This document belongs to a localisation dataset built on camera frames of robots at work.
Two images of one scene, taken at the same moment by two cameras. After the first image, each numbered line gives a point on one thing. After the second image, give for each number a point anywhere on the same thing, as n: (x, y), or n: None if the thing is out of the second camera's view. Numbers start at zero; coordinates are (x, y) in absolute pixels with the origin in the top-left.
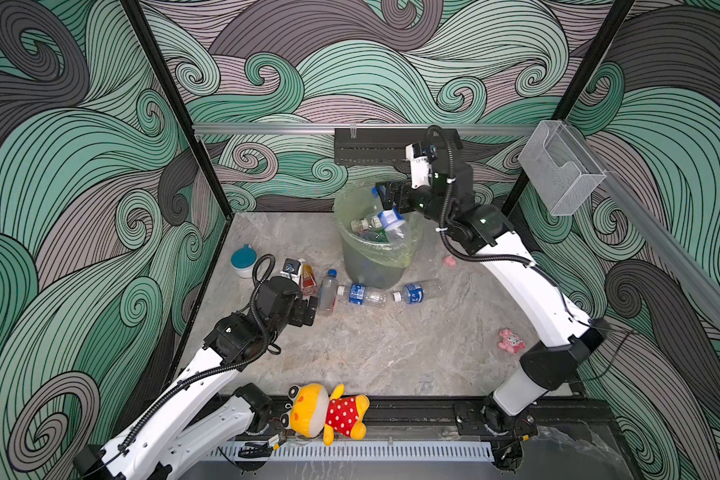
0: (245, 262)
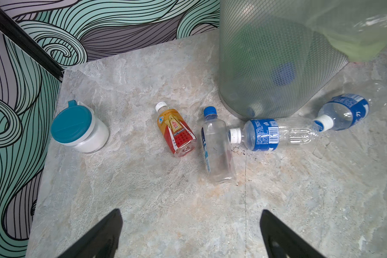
0: (77, 126)
